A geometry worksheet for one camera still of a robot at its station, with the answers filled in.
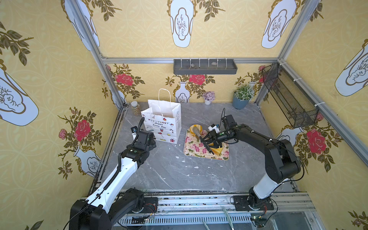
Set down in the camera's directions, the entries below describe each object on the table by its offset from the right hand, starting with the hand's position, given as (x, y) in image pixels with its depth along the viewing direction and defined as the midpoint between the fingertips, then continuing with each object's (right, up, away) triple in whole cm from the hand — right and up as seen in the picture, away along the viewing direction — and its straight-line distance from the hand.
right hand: (207, 141), depth 84 cm
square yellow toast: (+6, -7, +4) cm, 10 cm away
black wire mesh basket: (+51, +24, +1) cm, 57 cm away
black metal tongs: (-2, -2, -4) cm, 5 cm away
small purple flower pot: (+5, +30, +30) cm, 43 cm away
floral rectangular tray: (-8, -6, +11) cm, 15 cm away
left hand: (-39, 0, -2) cm, 39 cm away
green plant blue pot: (+29, +30, +23) cm, 48 cm away
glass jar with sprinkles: (-50, +21, +23) cm, 59 cm away
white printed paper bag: (-25, +14, -5) cm, 29 cm away
